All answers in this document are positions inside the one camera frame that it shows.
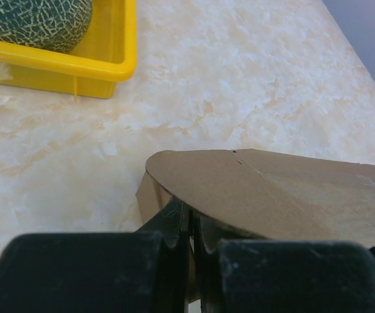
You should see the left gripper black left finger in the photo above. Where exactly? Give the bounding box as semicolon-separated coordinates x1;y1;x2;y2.
0;200;190;312

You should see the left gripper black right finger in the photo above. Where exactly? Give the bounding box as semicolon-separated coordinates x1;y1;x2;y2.
195;216;375;312

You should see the brown cardboard paper box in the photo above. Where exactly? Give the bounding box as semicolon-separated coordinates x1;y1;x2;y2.
135;148;375;303

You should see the yellow plastic tray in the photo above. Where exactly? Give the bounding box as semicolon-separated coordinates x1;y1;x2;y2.
0;0;137;98

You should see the green cantaloupe melon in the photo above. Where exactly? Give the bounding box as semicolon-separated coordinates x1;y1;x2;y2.
0;0;93;53

